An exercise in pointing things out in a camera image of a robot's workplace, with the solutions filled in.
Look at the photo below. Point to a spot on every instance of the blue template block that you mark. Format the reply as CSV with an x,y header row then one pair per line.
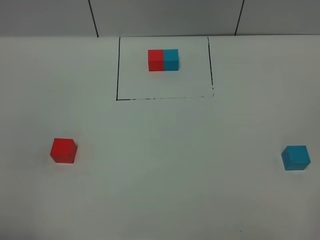
x,y
171,59

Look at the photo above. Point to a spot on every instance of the red template block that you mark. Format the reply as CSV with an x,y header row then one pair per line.
x,y
155,60

